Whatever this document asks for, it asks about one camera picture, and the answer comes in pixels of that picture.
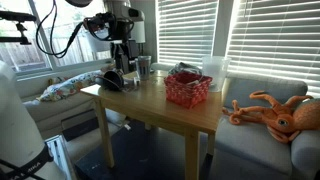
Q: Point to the dark floor rug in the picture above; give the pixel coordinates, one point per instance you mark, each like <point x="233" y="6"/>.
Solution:
<point x="146" y="153"/>

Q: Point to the silver crumpled plastic bag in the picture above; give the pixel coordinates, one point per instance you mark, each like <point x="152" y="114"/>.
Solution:
<point x="185" y="68"/>

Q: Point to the dark flat box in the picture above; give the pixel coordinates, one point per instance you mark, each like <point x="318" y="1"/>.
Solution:
<point x="80" y="125"/>

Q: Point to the grey striped tumbler cup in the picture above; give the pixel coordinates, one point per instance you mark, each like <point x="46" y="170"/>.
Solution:
<point x="144" y="68"/>

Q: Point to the white window blinds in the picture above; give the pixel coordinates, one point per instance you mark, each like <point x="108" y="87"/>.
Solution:
<point x="186" y="30"/>
<point x="276" y="40"/>

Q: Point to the light wooden table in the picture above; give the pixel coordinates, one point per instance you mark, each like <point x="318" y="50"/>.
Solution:
<point x="150" y="103"/>

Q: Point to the grey corner sofa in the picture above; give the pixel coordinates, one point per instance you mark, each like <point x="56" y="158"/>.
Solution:
<point x="256" y="140"/>

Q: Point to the colourful patterned cushion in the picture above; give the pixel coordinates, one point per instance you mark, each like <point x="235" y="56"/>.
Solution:
<point x="68" y="88"/>

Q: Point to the red woven basket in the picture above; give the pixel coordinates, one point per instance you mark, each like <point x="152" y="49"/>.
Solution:
<point x="186" y="91"/>

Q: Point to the silver metal frame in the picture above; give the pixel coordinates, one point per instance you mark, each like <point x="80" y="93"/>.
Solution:
<point x="60" y="155"/>

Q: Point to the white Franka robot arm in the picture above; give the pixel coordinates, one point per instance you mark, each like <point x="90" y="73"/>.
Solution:
<point x="128" y="13"/>

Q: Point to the glass window white frame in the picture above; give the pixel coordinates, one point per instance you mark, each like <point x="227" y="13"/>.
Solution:
<point x="23" y="53"/>

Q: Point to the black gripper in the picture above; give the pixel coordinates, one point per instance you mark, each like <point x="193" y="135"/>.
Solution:
<point x="126" y="50"/>

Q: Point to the black open glasses case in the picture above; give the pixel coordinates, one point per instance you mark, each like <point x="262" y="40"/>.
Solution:
<point x="111" y="80"/>

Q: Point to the clear plastic container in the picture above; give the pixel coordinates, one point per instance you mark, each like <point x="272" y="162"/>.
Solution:
<point x="216" y="71"/>

